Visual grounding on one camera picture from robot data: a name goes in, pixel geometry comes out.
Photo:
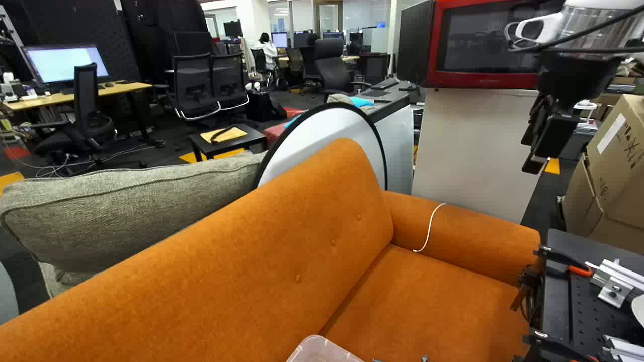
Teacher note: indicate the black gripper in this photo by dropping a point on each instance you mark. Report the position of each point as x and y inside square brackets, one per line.
[576, 78]

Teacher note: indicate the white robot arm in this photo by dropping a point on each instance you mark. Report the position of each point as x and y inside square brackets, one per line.
[595, 19]

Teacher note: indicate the brown cardboard box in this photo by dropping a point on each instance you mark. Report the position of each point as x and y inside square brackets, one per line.
[617, 181]

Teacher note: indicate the clear plastic storage box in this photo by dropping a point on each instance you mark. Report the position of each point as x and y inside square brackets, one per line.
[323, 352]

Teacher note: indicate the red microwave oven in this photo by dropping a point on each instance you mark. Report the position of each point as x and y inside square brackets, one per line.
[469, 42]

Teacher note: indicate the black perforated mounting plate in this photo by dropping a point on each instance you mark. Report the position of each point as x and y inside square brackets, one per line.
[576, 314]

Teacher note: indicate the seated person white shirt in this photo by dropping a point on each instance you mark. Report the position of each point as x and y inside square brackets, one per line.
[271, 53]

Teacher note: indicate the orange fabric sofa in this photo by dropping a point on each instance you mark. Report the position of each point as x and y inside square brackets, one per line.
[268, 269]

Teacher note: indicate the small black side table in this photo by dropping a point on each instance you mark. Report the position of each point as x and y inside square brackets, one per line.
[229, 141]

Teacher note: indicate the black mesh office chair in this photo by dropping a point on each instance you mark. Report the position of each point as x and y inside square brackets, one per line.
[230, 81]
[195, 84]

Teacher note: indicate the yellow paper pad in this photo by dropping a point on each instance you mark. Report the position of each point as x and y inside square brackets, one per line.
[225, 135]

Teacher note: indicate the grey fabric cushion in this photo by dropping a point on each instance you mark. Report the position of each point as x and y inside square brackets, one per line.
[101, 215]

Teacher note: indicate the wooden office desk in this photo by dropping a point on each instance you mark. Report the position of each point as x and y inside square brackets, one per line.
[74, 94]

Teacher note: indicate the lit computer monitor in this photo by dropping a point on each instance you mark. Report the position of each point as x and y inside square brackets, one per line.
[63, 64]

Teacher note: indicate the silver aluminium bracket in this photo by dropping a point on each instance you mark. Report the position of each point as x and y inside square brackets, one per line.
[615, 282]

